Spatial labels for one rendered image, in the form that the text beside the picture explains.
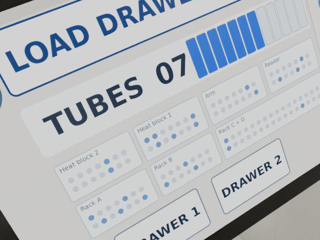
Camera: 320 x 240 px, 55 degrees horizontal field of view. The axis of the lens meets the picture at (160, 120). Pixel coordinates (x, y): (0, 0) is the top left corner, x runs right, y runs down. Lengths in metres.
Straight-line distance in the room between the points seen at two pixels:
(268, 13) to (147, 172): 0.20
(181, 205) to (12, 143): 0.17
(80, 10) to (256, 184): 0.25
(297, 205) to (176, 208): 1.20
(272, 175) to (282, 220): 1.08
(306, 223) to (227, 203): 1.14
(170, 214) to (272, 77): 0.18
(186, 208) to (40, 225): 0.14
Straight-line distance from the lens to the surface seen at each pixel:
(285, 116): 0.36
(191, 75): 0.30
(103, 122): 0.27
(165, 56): 0.29
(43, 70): 0.27
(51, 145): 0.27
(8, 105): 0.27
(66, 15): 0.27
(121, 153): 0.28
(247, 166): 0.34
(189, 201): 0.32
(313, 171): 0.41
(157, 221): 0.32
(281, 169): 0.37
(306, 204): 1.50
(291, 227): 1.44
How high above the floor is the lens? 1.31
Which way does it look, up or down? 53 degrees down
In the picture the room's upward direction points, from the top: 6 degrees counter-clockwise
